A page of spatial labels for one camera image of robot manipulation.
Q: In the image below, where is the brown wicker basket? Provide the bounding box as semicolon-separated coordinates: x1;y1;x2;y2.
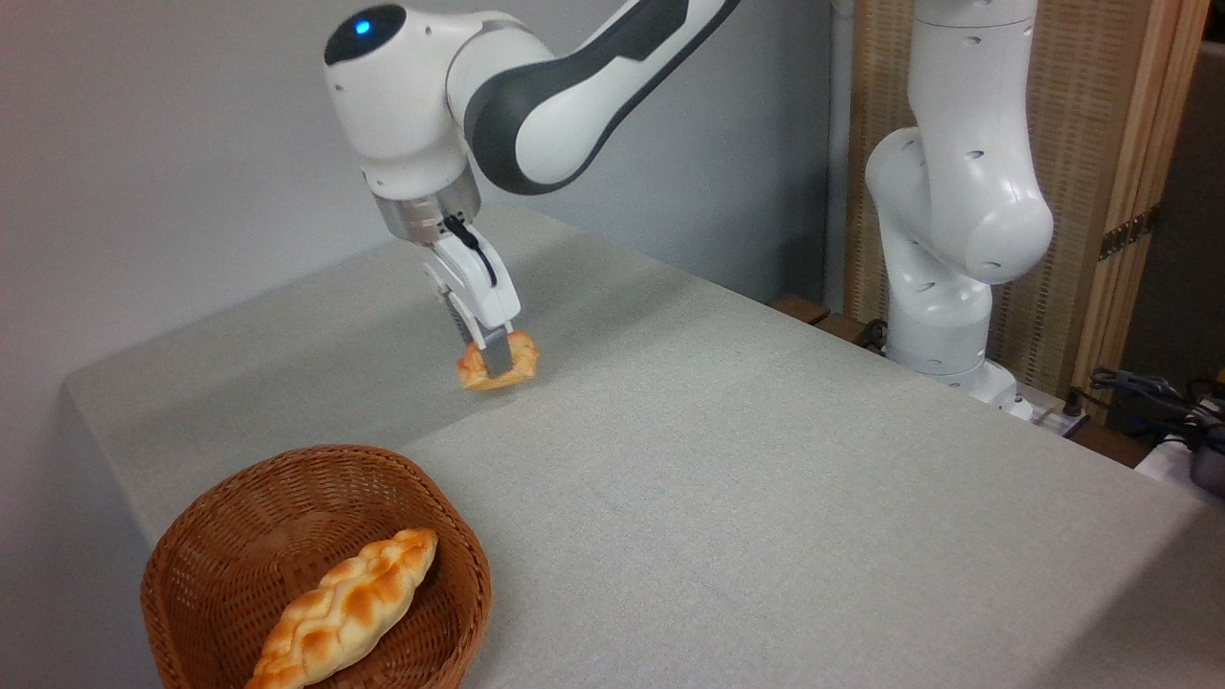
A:
140;443;494;689

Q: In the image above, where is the small orange bread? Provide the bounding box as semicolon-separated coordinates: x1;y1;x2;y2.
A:
455;330;542;392

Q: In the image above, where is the black cable bundle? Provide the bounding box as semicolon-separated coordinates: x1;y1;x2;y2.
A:
1087;367;1225;453

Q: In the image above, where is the long braided bread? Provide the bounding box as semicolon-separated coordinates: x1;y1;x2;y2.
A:
245;526;440;689

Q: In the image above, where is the wooden rattan folding screen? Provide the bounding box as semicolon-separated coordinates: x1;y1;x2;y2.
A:
844;0;1213;424

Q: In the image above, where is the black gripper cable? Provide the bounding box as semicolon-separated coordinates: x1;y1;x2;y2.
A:
441;214;500;289

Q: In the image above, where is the brown wooden base board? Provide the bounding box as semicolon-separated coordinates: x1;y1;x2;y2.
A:
768;293;893;353

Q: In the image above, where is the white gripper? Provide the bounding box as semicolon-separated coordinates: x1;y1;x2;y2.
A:
422;237;523;381

